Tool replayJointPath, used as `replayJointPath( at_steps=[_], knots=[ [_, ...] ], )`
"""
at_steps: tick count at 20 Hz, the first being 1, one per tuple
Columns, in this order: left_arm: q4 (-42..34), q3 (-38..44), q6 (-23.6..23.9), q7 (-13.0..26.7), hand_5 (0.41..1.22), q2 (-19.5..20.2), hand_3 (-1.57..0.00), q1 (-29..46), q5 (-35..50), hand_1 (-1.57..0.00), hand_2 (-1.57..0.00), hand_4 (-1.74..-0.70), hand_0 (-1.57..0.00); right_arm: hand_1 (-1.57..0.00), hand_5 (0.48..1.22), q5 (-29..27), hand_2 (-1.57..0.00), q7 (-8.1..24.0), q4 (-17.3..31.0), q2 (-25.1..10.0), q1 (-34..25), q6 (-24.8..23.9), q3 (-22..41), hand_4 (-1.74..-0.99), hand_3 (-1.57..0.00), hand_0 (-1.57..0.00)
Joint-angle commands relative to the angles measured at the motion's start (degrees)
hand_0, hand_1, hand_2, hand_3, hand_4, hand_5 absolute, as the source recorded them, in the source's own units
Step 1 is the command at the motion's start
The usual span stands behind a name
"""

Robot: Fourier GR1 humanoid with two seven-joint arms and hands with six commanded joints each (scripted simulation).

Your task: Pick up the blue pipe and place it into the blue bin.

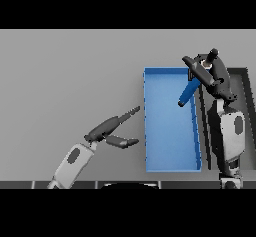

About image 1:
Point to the blue bin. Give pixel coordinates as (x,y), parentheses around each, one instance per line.
(170,121)

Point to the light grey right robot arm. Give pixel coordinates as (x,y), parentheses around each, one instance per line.
(230,137)

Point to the blue pipe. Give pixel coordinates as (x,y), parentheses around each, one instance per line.
(189,92)

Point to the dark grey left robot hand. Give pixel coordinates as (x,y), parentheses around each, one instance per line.
(106,127)

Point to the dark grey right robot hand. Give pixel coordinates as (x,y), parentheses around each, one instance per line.
(217,77)

